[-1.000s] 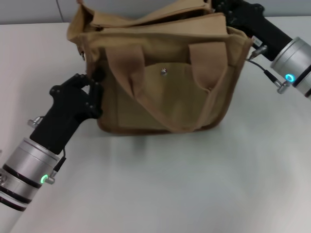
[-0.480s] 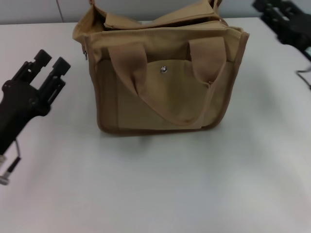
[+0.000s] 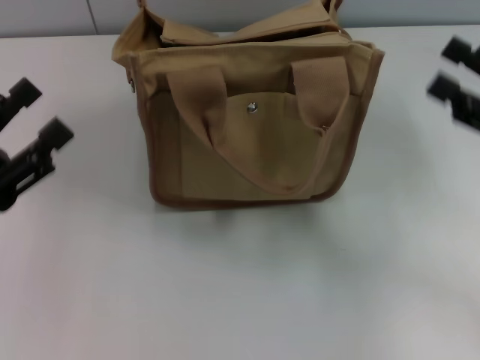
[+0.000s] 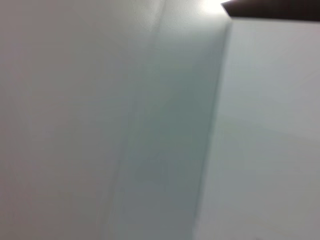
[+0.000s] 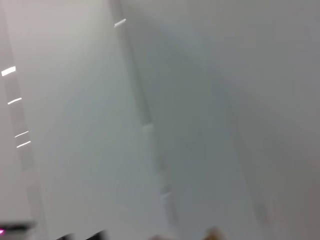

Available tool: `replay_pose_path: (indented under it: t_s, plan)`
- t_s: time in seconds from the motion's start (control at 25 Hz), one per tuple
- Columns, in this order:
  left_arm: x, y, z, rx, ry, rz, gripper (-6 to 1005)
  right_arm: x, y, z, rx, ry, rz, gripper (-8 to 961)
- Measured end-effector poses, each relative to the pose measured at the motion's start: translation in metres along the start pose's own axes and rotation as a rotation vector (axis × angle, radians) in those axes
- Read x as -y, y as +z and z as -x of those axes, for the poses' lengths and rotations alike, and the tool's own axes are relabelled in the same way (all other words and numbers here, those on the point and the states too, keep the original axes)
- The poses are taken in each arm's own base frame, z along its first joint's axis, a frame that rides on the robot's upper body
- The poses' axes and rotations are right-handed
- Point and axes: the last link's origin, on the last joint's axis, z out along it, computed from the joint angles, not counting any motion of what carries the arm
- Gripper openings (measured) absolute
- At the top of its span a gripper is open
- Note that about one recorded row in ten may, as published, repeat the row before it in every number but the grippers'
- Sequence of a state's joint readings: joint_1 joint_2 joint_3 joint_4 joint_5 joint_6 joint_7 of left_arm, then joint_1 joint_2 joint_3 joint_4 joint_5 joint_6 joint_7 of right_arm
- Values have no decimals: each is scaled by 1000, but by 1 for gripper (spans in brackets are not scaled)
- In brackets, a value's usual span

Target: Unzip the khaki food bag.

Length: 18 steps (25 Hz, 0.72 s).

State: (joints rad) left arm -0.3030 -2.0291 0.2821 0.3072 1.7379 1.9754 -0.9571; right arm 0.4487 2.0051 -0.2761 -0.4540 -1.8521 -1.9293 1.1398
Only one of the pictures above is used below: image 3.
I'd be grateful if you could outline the khaki canvas food bag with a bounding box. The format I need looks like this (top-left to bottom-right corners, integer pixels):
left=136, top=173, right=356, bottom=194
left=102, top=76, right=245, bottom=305
left=111, top=0, right=386, bottom=208

